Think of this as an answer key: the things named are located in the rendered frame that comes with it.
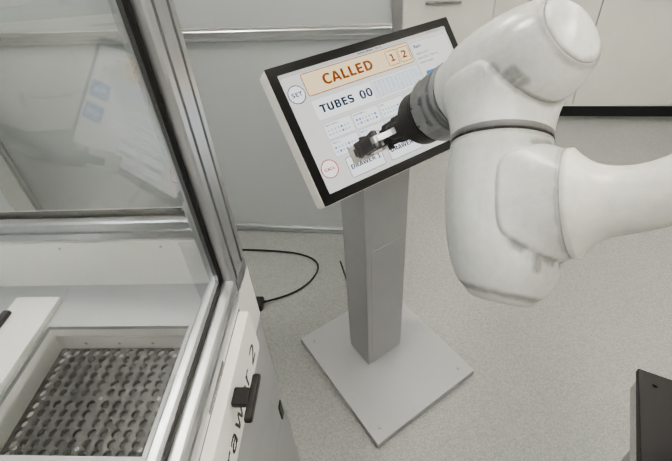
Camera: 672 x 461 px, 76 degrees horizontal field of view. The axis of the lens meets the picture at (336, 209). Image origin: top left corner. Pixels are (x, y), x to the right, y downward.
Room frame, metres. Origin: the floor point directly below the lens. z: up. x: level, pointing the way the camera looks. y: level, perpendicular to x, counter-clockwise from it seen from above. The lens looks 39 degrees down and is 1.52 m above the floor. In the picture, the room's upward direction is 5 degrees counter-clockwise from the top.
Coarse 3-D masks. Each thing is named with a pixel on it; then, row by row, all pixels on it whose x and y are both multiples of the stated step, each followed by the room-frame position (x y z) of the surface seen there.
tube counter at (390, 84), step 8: (400, 72) 0.99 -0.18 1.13; (408, 72) 0.99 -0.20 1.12; (416, 72) 1.00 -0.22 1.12; (376, 80) 0.95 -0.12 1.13; (384, 80) 0.96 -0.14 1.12; (392, 80) 0.96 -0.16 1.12; (400, 80) 0.97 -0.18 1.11; (408, 80) 0.98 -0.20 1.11; (416, 80) 0.99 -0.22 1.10; (360, 88) 0.92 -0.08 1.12; (368, 88) 0.93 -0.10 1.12; (376, 88) 0.94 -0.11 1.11; (384, 88) 0.94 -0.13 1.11; (392, 88) 0.95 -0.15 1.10; (400, 88) 0.96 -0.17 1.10; (360, 96) 0.91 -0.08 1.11; (368, 96) 0.91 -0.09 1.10; (376, 96) 0.92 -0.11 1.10; (384, 96) 0.93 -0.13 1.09
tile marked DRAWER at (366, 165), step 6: (348, 156) 0.80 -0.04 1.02; (372, 156) 0.82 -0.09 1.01; (378, 156) 0.82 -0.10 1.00; (348, 162) 0.79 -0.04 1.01; (360, 162) 0.80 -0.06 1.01; (366, 162) 0.80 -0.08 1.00; (372, 162) 0.81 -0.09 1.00; (378, 162) 0.81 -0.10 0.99; (384, 162) 0.82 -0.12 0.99; (354, 168) 0.78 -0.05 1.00; (360, 168) 0.79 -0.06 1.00; (366, 168) 0.79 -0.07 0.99; (372, 168) 0.80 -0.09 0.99; (354, 174) 0.77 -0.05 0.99; (360, 174) 0.78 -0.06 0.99
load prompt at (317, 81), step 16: (384, 48) 1.01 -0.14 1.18; (400, 48) 1.03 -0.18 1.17; (336, 64) 0.94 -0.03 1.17; (352, 64) 0.96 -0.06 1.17; (368, 64) 0.97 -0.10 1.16; (384, 64) 0.99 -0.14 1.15; (400, 64) 1.00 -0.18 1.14; (304, 80) 0.89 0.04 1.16; (320, 80) 0.90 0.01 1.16; (336, 80) 0.91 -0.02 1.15; (352, 80) 0.93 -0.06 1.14
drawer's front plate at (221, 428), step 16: (240, 320) 0.46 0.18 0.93; (240, 336) 0.43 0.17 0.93; (256, 336) 0.48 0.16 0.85; (240, 352) 0.40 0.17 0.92; (256, 352) 0.46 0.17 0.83; (224, 368) 0.37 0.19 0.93; (240, 368) 0.39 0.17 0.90; (224, 384) 0.34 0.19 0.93; (240, 384) 0.37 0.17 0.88; (224, 400) 0.32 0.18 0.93; (224, 416) 0.30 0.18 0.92; (208, 432) 0.28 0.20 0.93; (224, 432) 0.28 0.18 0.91; (240, 432) 0.32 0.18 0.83; (208, 448) 0.26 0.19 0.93; (224, 448) 0.27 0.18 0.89
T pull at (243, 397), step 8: (256, 376) 0.36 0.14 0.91; (256, 384) 0.35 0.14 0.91; (240, 392) 0.34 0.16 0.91; (248, 392) 0.34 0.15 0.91; (256, 392) 0.34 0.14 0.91; (232, 400) 0.33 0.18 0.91; (240, 400) 0.33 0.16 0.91; (248, 400) 0.33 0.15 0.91; (256, 400) 0.33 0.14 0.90; (248, 408) 0.31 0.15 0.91; (248, 416) 0.30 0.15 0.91
